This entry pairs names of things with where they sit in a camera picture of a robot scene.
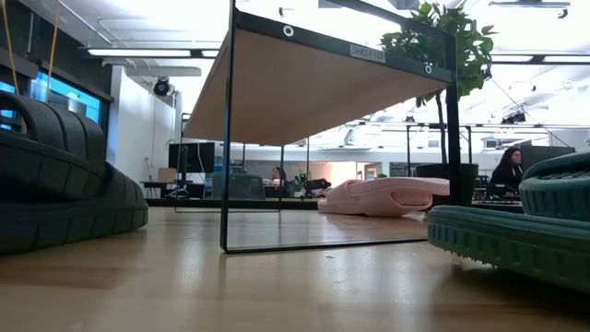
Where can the brown cardboard box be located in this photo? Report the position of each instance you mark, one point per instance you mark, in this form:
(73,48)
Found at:
(167,175)

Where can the black wall-mounted camera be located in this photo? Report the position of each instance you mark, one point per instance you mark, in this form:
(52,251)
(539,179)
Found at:
(161,86)

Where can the black computer monitor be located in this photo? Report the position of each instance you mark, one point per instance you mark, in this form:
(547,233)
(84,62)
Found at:
(191,157)
(544,154)

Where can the wooden shelf with black frame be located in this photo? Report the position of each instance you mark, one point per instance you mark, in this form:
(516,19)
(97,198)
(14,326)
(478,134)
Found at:
(299,92)

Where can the white shelf label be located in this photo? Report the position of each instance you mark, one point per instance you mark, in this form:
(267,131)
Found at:
(367,53)

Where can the green leafy plant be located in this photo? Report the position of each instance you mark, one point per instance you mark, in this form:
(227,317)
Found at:
(470,46)

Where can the black rubber slide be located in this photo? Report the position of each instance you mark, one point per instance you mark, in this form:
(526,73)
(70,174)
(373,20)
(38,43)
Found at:
(69,207)

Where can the large glass window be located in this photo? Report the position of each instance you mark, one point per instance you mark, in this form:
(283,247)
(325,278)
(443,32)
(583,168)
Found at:
(69,97)

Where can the pink rubber slide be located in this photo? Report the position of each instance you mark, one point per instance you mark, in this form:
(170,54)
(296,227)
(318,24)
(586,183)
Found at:
(382,198)

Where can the black plant pot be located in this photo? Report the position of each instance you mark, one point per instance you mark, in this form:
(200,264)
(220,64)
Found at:
(468,180)

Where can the long ceiling light strip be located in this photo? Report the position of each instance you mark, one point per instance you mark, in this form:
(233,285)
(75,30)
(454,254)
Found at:
(553,59)
(138,52)

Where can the person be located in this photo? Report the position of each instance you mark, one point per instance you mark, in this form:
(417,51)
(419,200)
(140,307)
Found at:
(507,173)
(278,174)

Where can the green rubber slide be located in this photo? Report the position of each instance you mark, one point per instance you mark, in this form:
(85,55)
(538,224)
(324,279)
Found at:
(507,240)

